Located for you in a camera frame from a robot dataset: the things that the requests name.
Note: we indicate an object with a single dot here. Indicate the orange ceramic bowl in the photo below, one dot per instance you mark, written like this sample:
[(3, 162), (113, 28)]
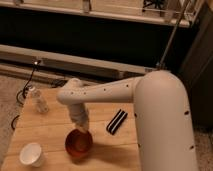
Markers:
[(78, 144)]

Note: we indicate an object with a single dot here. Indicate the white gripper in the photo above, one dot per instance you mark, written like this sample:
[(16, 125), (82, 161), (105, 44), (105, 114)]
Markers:
[(79, 115)]

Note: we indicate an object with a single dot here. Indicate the white paper cup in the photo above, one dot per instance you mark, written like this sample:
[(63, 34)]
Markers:
[(32, 155)]

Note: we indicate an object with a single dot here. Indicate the clear plastic bottle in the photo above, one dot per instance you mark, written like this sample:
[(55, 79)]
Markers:
[(38, 99)]

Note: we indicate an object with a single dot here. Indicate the grey baseboard rail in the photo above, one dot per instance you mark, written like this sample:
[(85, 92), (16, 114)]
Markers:
[(72, 63)]

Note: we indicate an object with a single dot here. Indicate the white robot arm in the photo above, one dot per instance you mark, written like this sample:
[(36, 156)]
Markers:
[(163, 119)]

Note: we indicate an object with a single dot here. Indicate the black white striped block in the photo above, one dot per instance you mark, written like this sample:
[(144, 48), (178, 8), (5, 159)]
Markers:
[(116, 122)]

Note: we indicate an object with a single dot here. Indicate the metal pole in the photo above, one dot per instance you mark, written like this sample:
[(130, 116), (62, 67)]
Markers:
[(161, 64)]

